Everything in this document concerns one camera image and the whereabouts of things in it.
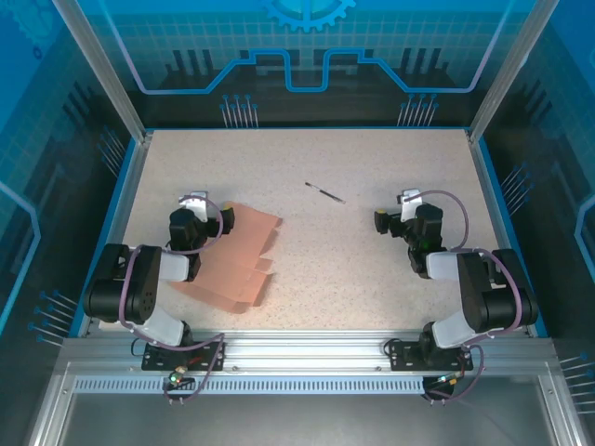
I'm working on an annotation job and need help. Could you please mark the pink cardboard paper box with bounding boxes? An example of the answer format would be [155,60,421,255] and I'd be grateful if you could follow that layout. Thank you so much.
[167,200,284,316]

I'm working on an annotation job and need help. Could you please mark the thin black pen refill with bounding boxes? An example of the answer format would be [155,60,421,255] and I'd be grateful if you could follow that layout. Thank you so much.
[304,180,348,204]

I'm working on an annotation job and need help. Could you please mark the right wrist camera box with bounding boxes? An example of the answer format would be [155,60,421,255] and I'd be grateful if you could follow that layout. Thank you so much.
[395,188,423,222]

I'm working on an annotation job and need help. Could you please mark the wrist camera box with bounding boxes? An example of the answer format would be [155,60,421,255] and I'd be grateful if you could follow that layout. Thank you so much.
[178,190,209,220]
[395,188,423,222]

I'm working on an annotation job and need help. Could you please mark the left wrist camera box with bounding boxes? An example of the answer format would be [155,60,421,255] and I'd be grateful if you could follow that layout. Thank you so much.
[178,190,209,220]

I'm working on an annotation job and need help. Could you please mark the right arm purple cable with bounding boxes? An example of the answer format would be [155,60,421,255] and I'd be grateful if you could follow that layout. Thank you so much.
[402,190,522,406]

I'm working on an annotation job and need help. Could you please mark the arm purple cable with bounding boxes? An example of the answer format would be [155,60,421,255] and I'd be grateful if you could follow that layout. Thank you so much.
[402,190,522,406]
[118,194,229,406]

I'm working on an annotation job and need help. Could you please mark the aluminium table side rail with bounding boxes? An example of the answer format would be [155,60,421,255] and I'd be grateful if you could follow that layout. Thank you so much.
[76,131,154,338]
[466,131,535,338]

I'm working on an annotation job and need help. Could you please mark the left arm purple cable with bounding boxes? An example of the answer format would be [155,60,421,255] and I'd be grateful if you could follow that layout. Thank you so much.
[118,194,229,406]

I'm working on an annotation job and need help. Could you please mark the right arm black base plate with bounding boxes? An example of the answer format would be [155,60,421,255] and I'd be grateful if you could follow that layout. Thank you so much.
[386,341,476,373]

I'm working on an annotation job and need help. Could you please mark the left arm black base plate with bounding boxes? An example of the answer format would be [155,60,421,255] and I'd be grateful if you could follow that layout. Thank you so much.
[141,340,228,373]

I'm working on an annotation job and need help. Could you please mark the aluminium mounting rail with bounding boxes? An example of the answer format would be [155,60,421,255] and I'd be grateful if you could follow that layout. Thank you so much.
[59,330,559,373]

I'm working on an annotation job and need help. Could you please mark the aluminium frame post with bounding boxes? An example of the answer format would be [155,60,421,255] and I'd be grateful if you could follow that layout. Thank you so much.
[467,0,562,143]
[50,0,155,143]

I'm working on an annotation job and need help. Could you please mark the slotted grey cable duct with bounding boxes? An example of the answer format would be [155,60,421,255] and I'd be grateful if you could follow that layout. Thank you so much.
[73,376,428,396]

